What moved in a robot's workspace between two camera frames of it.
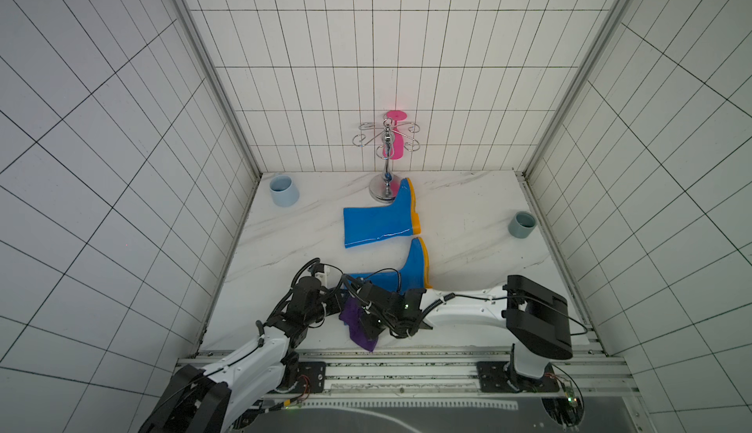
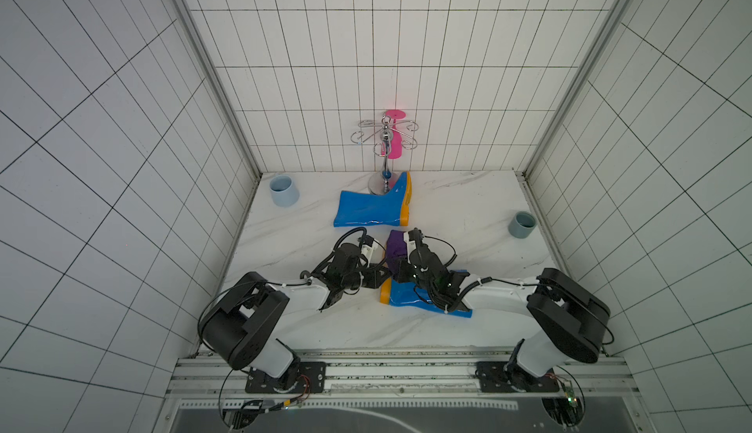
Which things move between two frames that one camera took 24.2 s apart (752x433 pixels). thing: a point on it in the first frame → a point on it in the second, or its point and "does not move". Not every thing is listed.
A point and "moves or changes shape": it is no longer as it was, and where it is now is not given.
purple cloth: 352,314 → 396,250
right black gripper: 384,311 → 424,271
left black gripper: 333,294 → 374,281
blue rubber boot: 413,275 moves or changes shape
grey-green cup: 522,223 does not move
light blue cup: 284,193 does not move
